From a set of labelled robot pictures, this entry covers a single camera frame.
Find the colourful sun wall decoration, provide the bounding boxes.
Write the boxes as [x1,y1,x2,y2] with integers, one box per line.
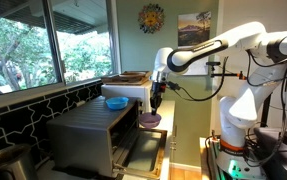
[137,3,166,35]

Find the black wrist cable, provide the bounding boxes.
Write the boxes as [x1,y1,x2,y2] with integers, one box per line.
[172,55,230,102]

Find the glass toaster oven door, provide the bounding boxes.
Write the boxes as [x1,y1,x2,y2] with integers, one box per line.
[112,128,168,180]

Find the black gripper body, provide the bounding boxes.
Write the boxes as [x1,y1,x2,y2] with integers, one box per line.
[150,80,167,108]

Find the blue bowl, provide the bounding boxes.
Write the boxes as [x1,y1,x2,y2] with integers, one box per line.
[105,96,130,111]

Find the purple bowl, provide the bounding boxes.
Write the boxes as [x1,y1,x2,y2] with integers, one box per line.
[138,112,163,130]

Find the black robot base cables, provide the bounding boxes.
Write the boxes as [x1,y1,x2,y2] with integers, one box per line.
[242,49,287,168]

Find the black equipment case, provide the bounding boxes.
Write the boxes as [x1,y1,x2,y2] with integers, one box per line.
[253,127,287,180]

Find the silver toaster oven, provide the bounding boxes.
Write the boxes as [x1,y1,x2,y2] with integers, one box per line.
[46,95,141,178]

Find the metal pot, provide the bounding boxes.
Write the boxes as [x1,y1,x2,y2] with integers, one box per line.
[0,143,39,180]

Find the white countertop appliance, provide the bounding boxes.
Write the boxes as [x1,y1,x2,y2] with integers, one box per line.
[100,80,155,114]

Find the grey window frame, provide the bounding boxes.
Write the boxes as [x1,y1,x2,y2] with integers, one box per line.
[0,0,121,113]

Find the white wall board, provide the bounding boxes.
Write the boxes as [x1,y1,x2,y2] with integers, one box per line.
[182,57,211,77]

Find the black camera mount rod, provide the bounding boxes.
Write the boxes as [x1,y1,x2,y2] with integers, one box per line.
[205,60,248,81]

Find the landscape wall picture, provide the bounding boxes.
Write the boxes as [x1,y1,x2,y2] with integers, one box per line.
[177,10,213,48]

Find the wooden tray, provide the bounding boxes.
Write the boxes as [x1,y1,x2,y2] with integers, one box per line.
[101,70,153,87]

